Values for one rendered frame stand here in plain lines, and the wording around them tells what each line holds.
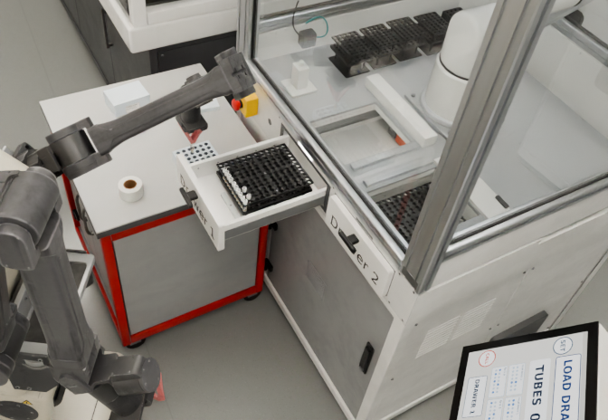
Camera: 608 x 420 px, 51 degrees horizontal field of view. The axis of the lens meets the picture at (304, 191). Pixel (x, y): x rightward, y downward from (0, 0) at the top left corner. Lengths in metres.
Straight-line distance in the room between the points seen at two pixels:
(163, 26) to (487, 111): 1.48
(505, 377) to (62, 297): 0.88
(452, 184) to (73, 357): 0.77
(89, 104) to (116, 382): 1.32
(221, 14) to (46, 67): 1.53
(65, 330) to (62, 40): 3.06
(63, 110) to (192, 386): 1.07
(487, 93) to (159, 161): 1.18
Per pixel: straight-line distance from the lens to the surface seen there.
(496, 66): 1.15
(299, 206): 1.80
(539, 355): 1.39
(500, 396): 1.39
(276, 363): 2.50
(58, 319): 0.99
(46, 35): 4.02
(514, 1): 1.10
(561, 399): 1.32
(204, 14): 2.45
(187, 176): 1.79
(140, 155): 2.09
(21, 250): 0.81
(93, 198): 1.98
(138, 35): 2.39
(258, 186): 1.79
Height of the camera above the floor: 2.21
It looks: 47 degrees down
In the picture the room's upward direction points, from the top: 9 degrees clockwise
